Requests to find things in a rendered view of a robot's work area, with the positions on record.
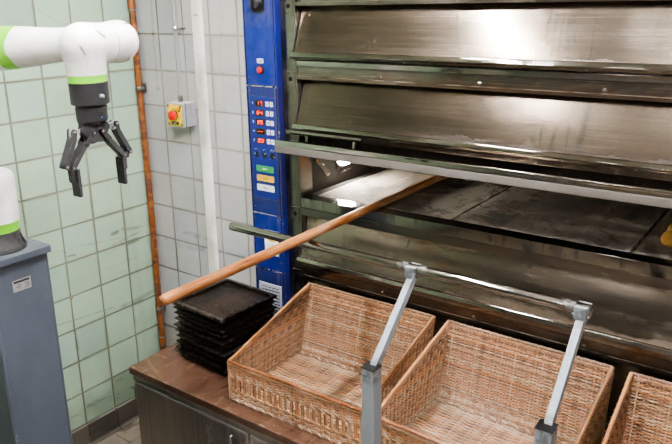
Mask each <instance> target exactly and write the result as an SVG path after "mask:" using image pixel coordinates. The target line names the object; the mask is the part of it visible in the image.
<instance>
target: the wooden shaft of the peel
mask: <svg viewBox="0 0 672 444"><path fill-rule="evenodd" d="M445 178H447V177H445V176H438V175H434V176H432V177H429V178H427V179H425V180H422V181H420V182H418V183H416V184H413V185H411V186H409V187H406V188H404V189H402V190H400V191H397V192H395V193H393V194H390V195H388V196H386V197H384V198H381V199H379V200H377V201H374V202H372V203H370V204H368V205H365V206H363V207H361V208H358V209H356V210H354V211H352V212H349V213H347V214H345V215H342V216H340V217H338V218H336V219H333V220H331V221H329V222H326V223H324V224H322V225H320V226H317V227H315V228H313V229H310V230H308V231H306V232H304V233H301V234H299V235H297V236H294V237H292V238H290V239H288V240H285V241H283V242H281V243H278V244H276V245H274V246H272V247H269V248H267V249H265V250H262V251H260V252H258V253H256V254H253V255H251V256H249V257H246V258H244V259H242V260H240V261H237V262H235V263H233V264H230V265H228V266H226V267H223V268H221V269H219V270H217V271H214V272H212V273H210V274H207V275H205V276H203V277H201V278H198V279H196V280H194V281H191V282H189V283H187V284H185V285H182V286H180V287H178V288H175V289H173V290H171V291H169V292H166V293H164V294H162V295H161V296H159V302H160V304H161V305H162V306H167V305H169V304H171V303H173V302H175V301H178V300H180V299H182V298H184V297H186V296H189V295H191V294H193V293H195V292H197V291H200V290H202V289H204V288H206V287H208V286H210V285H213V284H215V283H217V282H219V281H221V280H224V279H226V278H228V277H230V276H232V275H235V274H237V273H239V272H241V271H243V270H246V269H248V268H250V267H252V266H254V265H257V264H259V263H261V262H263V261H265V260H267V259H270V258H272V257H274V256H276V255H278V254H281V253H283V252H285V251H287V250H289V249H292V248H294V247H296V246H298V245H300V244H303V243H305V242H307V241H309V240H311V239H314V238H316V237H318V236H320V235H322V234H324V233H327V232H329V231H331V230H333V229H335V228H338V227H340V226H342V225H344V224H346V223H349V222H351V221H353V220H355V219H357V218H360V217H362V216H364V215H366V214H368V213H370V212H373V211H375V210H377V209H379V208H381V207H384V206H386V205H388V204H390V203H392V202H395V201H397V200H399V199H401V198H403V197H406V196H408V195H410V194H412V193H414V192H417V191H419V190H421V189H423V188H425V187H427V186H430V185H432V184H434V183H436V182H438V181H441V180H443V179H445Z"/></svg>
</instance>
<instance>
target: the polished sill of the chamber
mask: <svg viewBox="0 0 672 444"><path fill-rule="evenodd" d="M365 205H367V204H362V203H356V202H351V201H345V200H340V199H334V198H329V197H323V196H318V195H312V194H310V195H307V196H304V197H301V207H303V208H308V209H313V210H318V211H323V212H328V213H333V214H338V215H345V214H347V213H349V212H352V211H354V210H356V209H358V208H361V207H363V206H365ZM359 219H364V220H369V221H374V222H379V223H384V224H389V225H394V226H399V227H404V228H409V229H414V230H419V231H424V232H429V233H435V234H440V235H445V236H450V237H455V238H460V239H465V240H470V241H475V242H480V243H485V244H490V245H495V246H500V247H505V248H510V249H515V250H521V251H526V252H531V253H536V254H541V255H546V256H551V257H556V258H561V259H566V260H571V261H576V262H581V263H586V264H591V265H596V266H601V267H607V268H612V269H617V270H622V271H627V272H632V273H637V274H642V275H647V276H652V277H657V278H662V279H667V280H672V260H669V259H664V258H658V257H653V256H647V255H642V254H636V253H631V252H625V251H620V250H614V249H609V248H603V247H598V246H592V245H587V244H581V243H576V242H570V241H565V240H559V239H554V238H548V237H543V236H537V235H532V234H526V233H521V232H515V231H510V230H504V229H499V228H493V227H488V226H482V225H477V224H471V223H466V222H460V221H455V220H450V219H444V218H439V217H433V216H428V215H422V214H417V213H411V212H406V211H400V210H395V209H389V208H384V207H381V208H379V209H377V210H375V211H373V212H370V213H368V214H366V215H364V216H362V217H360V218H359Z"/></svg>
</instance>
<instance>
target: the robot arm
mask: <svg viewBox="0 0 672 444"><path fill-rule="evenodd" d="M138 48H139V38H138V35H137V33H136V31H135V29H134V28H133V27H132V26H131V25H130V24H128V23H126V22H124V21H121V20H110V21H106V22H101V23H90V22H76V23H73V24H70V25H69V26H67V27H59V28H45V27H28V26H0V71H7V70H15V69H23V68H29V67H35V66H41V65H46V64H52V63H60V62H64V65H65V69H66V74H67V82H68V89H69V97H70V104H71V105H72V106H76V107H75V114H76V120H77V122H78V129H67V140H66V143H65V147H64V150H63V154H62V158H61V161H60V165H59V168H60V169H65V170H67V171H68V176H69V182H70V183H72V189H73V196H76V197H83V189H82V182H81V174H80V169H77V167H78V165H79V163H80V161H81V159H82V157H83V155H84V153H85V151H86V149H87V148H88V147H89V146H90V144H95V143H97V142H103V141H104V142H105V143H106V144H107V145H108V146H109V147H110V148H111V149H112V150H113V151H114V152H115V153H116V154H117V155H118V156H116V157H115V160H116V168H117V177H118V183H123V184H128V180H127V171H126V169H127V168H128V165H127V158H129V156H130V155H129V154H131V153H132V152H133V150H132V148H131V146H130V145H129V143H128V141H127V140H126V138H125V136H124V134H123V133H122V131H121V129H120V125H119V121H115V120H110V121H109V122H108V121H107V120H108V109H107V105H106V104H108V103H109V102H110V95H109V87H108V78H107V68H106V64H109V63H123V62H126V61H129V60H130V59H132V58H133V57H134V56H135V54H136V53H137V51H138ZM109 128H110V129H111V131H112V133H113V135H114V137H115V138H116V140H117V142H118V143H119V145H120V146H119V145H118V144H117V143H116V142H115V141H114V140H113V139H112V137H111V135H110V134H109V133H108V130H109ZM79 135H80V138H79V140H78V142H77V137H79ZM84 141H85V142H84ZM76 143H78V145H77V147H76V149H75V146H76ZM27 245H28V244H27V239H26V238H25V237H24V236H23V234H22V232H21V229H20V212H19V204H18V197H17V190H16V184H15V178H14V173H13V172H12V171H11V170H10V169H8V168H5V167H0V256H5V255H9V254H13V253H16V252H19V251H21V250H23V249H25V248H26V247H27Z"/></svg>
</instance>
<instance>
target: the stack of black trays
mask: <svg viewBox="0 0 672 444"><path fill-rule="evenodd" d="M275 298H277V295H276V294H273V293H270V292H267V291H264V290H261V289H259V288H256V287H253V286H250V285H247V284H244V283H241V282H238V281H235V280H232V279H229V278H226V279H224V280H222V281H219V282H217V283H215V284H213V285H210V286H208V287H206V288H204V289H202V290H200V291H197V292H195V293H193V294H191V295H189V296H186V297H184V298H182V299H180V300H178V301H175V302H173V303H172V304H174V305H175V306H173V308H176V309H177V311H175V312H174V313H176V314H178V316H177V317H175V319H177V320H179V321H178V322H176V323H174V324H173V325H175V326H177V327H178V328H176V329H175V330H176V331H179V334H177V335H176V336H178V337H180V339H177V340H176V341H177V342H179V343H180V344H178V345H176V347H178V348H180V350H178V351H177V352H179V353H181V354H182V356H183V357H186V358H188V359H190V360H192V361H194V362H196V363H198V364H200V365H202V366H204V367H206V368H208V369H210V370H212V371H214V372H216V373H218V374H220V375H222V376H224V377H226V376H228V370H227V360H228V358H230V357H231V356H232V355H234V354H235V353H236V352H237V351H238V350H239V348H241V347H242V346H243V345H244V343H246V342H247V341H248V340H249V338H251V337H252V336H253V335H254V334H255V333H257V332H258V331H259V330H260V329H261V328H262V327H263V326H264V324H266V323H267V322H268V321H269V320H270V319H271V318H272V317H273V315H274V314H275V313H277V312H278V311H275V310H274V309H275V308H277V306H274V305H272V303H274V302H276V301H274V300H273V299H275Z"/></svg>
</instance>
